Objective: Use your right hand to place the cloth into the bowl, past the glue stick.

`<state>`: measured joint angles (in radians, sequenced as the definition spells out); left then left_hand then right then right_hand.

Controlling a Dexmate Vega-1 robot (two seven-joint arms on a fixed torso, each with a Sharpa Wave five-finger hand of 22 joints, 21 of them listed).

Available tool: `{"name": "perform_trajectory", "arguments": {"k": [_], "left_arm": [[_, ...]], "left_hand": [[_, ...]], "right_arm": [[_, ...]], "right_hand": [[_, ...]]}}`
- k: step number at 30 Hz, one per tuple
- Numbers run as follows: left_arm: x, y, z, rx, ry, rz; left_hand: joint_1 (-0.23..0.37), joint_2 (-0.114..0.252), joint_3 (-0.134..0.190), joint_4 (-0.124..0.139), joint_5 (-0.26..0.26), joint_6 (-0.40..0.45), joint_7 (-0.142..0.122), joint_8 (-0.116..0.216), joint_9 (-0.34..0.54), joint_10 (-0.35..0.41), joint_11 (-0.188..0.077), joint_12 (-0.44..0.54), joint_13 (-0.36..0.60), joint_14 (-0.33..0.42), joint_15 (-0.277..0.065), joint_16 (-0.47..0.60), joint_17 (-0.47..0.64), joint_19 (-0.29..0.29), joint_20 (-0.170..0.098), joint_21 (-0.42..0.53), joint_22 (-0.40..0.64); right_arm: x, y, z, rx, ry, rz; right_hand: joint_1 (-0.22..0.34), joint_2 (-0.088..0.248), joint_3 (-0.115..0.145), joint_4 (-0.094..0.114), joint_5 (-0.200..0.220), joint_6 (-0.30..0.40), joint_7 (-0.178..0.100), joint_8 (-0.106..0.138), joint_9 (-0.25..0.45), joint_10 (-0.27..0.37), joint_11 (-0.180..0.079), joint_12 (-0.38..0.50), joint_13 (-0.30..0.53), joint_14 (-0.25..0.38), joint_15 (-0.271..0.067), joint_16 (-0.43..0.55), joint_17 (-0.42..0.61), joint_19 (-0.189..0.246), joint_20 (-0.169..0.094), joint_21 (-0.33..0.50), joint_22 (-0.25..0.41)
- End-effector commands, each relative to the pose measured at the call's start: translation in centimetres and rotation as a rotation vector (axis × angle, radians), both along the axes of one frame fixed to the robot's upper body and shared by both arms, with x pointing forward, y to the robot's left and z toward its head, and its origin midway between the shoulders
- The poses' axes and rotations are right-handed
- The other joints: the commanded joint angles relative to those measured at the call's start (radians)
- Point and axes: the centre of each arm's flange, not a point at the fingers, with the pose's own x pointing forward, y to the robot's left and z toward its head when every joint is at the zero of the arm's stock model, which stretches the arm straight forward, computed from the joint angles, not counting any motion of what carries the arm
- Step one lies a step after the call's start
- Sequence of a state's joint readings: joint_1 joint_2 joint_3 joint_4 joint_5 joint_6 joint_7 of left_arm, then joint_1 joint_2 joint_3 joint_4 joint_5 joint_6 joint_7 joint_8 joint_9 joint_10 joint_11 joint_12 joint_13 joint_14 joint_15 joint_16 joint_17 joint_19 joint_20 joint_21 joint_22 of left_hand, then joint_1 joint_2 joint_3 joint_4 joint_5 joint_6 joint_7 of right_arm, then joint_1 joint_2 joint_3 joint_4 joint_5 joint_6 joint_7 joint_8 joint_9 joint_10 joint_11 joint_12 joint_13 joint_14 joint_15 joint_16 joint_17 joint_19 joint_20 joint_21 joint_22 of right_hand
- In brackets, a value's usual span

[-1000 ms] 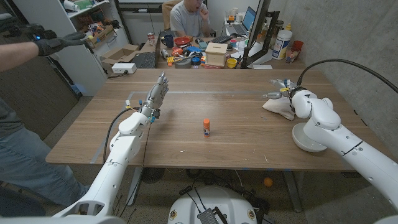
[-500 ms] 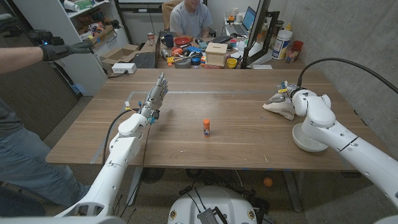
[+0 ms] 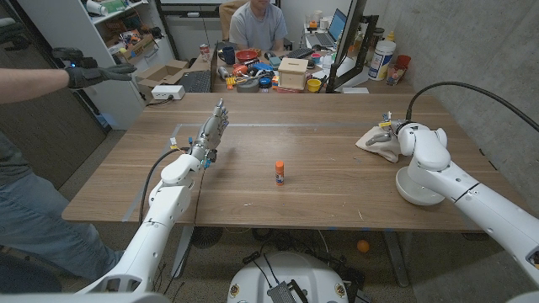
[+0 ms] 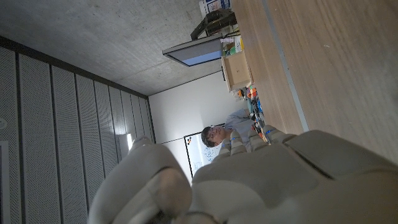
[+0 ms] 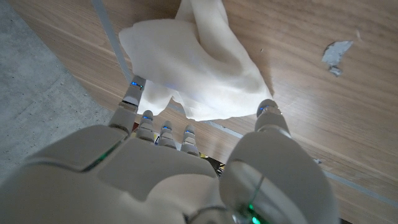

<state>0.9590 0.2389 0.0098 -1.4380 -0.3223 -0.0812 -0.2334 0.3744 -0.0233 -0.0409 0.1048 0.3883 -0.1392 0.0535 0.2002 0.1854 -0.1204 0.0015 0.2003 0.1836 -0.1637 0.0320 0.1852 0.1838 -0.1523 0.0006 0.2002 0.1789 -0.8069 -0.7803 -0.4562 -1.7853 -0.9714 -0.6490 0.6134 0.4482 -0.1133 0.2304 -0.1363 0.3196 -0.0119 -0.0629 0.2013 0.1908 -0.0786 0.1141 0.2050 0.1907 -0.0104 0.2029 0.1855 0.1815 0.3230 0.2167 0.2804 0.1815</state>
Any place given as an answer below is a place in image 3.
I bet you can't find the white shelf unit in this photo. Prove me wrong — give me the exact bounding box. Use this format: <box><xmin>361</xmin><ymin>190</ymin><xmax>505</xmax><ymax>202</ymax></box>
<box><xmin>16</xmin><ymin>0</ymin><xmax>176</xmax><ymax>130</ymax></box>

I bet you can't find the tan chair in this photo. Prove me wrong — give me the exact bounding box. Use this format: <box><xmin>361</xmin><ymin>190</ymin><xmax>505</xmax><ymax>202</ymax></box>
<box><xmin>219</xmin><ymin>0</ymin><xmax>253</xmax><ymax>41</ymax></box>

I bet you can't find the white canister blue label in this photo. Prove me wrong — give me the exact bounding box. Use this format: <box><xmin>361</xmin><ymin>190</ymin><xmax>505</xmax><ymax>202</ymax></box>
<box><xmin>367</xmin><ymin>40</ymin><xmax>397</xmax><ymax>82</ymax></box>

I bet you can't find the large black keyboard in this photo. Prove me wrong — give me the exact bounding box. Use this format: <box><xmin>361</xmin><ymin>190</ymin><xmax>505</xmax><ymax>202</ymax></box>
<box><xmin>179</xmin><ymin>70</ymin><xmax>211</xmax><ymax>93</ymax></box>

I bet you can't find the light wooden box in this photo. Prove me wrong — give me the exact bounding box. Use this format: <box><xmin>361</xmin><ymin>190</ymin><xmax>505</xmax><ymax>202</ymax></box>
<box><xmin>277</xmin><ymin>57</ymin><xmax>309</xmax><ymax>91</ymax></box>

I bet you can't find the beige cloth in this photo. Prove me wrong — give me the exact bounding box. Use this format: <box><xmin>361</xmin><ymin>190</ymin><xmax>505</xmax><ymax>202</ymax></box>
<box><xmin>355</xmin><ymin>125</ymin><xmax>403</xmax><ymax>164</ymax></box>

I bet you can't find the grey finned electronics box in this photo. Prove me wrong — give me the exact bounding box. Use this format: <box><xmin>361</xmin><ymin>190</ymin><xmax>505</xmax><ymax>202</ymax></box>
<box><xmin>266</xmin><ymin>280</ymin><xmax>298</xmax><ymax>303</ymax></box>

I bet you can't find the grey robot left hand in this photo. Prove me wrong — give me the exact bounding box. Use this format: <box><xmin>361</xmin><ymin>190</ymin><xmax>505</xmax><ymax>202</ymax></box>
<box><xmin>189</xmin><ymin>98</ymin><xmax>231</xmax><ymax>167</ymax></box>

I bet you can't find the standing person in jeans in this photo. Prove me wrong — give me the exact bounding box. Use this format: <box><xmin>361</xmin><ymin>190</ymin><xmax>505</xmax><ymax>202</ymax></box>
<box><xmin>0</xmin><ymin>130</ymin><xmax>125</xmax><ymax>283</ymax></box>

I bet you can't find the grey table leg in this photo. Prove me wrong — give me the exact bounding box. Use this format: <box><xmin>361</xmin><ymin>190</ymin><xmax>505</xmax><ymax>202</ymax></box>
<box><xmin>382</xmin><ymin>230</ymin><xmax>410</xmax><ymax>288</ymax></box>
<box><xmin>170</xmin><ymin>226</ymin><xmax>195</xmax><ymax>279</ymax></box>

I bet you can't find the cardboard box with clutter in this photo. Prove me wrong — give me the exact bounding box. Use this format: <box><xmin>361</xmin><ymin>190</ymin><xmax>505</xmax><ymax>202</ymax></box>
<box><xmin>115</xmin><ymin>33</ymin><xmax>157</xmax><ymax>65</ymax></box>

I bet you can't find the gloved person right hand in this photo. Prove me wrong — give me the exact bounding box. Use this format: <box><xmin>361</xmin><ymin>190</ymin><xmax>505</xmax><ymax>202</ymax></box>
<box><xmin>52</xmin><ymin>46</ymin><xmax>138</xmax><ymax>89</ymax></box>

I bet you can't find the open laptop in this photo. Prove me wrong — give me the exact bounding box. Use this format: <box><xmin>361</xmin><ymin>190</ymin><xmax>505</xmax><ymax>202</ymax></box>
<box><xmin>305</xmin><ymin>8</ymin><xmax>349</xmax><ymax>48</ymax></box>

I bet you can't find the gloved person left hand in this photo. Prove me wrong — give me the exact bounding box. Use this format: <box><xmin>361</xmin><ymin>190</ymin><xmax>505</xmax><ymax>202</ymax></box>
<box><xmin>0</xmin><ymin>21</ymin><xmax>29</xmax><ymax>51</ymax></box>

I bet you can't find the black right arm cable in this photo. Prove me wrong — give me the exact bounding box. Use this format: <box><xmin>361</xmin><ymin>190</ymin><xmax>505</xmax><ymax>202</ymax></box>
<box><xmin>405</xmin><ymin>81</ymin><xmax>539</xmax><ymax>132</ymax></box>

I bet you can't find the white robot torso base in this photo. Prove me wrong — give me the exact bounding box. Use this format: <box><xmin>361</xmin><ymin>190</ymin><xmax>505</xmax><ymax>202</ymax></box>
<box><xmin>227</xmin><ymin>251</ymin><xmax>350</xmax><ymax>303</ymax></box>

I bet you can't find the white power box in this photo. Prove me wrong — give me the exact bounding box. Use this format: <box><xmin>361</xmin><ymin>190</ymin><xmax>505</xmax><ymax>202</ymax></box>
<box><xmin>151</xmin><ymin>84</ymin><xmax>186</xmax><ymax>101</ymax></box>

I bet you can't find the open cardboard box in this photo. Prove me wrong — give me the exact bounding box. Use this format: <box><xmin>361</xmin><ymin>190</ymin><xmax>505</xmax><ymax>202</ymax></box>
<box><xmin>135</xmin><ymin>59</ymin><xmax>190</xmax><ymax>102</ymax></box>

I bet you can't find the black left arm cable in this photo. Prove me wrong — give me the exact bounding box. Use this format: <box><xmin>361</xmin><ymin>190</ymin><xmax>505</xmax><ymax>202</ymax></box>
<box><xmin>138</xmin><ymin>146</ymin><xmax>190</xmax><ymax>226</ymax></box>

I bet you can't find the white bowl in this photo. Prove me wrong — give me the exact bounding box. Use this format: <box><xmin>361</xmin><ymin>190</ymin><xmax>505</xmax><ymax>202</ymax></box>
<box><xmin>394</xmin><ymin>165</ymin><xmax>446</xmax><ymax>207</ymax></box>

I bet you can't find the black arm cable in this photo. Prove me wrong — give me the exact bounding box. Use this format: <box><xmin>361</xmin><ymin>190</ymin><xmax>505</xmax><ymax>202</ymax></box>
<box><xmin>138</xmin><ymin>146</ymin><xmax>190</xmax><ymax>226</ymax></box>
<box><xmin>405</xmin><ymin>81</ymin><xmax>539</xmax><ymax>132</ymax></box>

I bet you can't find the clear glass with items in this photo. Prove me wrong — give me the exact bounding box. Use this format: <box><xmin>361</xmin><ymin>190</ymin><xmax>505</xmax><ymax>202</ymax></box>
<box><xmin>386</xmin><ymin>62</ymin><xmax>406</xmax><ymax>87</ymax></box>

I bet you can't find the black computer monitor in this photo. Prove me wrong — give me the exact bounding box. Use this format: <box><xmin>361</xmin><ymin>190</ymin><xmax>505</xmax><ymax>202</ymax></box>
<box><xmin>326</xmin><ymin>0</ymin><xmax>370</xmax><ymax>93</ymax></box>

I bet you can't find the grey tape roll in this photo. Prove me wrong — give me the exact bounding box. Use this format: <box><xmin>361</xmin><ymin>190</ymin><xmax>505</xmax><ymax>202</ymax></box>
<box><xmin>235</xmin><ymin>77</ymin><xmax>260</xmax><ymax>93</ymax></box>

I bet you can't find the small black keyboard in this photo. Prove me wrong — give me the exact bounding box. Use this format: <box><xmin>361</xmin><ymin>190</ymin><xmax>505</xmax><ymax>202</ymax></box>
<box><xmin>286</xmin><ymin>47</ymin><xmax>316</xmax><ymax>60</ymax></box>

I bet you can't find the standing person right forearm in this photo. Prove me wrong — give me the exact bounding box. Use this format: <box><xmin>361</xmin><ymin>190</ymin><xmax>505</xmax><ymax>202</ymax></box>
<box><xmin>0</xmin><ymin>66</ymin><xmax>71</xmax><ymax>105</ymax></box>

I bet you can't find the black monitor stand frame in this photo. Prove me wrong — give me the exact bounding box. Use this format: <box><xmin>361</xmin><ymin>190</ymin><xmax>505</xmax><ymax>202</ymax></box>
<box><xmin>357</xmin><ymin>14</ymin><xmax>380</xmax><ymax>72</ymax></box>

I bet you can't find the red bowl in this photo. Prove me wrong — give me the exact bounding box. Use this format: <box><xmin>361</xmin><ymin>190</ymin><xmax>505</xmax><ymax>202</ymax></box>
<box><xmin>235</xmin><ymin>49</ymin><xmax>259</xmax><ymax>64</ymax></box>

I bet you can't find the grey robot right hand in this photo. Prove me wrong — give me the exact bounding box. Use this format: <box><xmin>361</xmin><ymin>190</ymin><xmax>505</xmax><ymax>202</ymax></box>
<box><xmin>365</xmin><ymin>119</ymin><xmax>408</xmax><ymax>148</ymax></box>

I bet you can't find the seated person grey shirt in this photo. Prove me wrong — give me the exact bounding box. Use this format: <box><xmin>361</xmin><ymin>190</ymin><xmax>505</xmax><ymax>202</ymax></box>
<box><xmin>228</xmin><ymin>0</ymin><xmax>290</xmax><ymax>52</ymax></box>

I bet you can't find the dark blue mug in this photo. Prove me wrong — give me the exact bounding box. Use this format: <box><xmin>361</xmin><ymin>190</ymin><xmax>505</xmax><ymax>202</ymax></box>
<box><xmin>217</xmin><ymin>45</ymin><xmax>237</xmax><ymax>66</ymax></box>

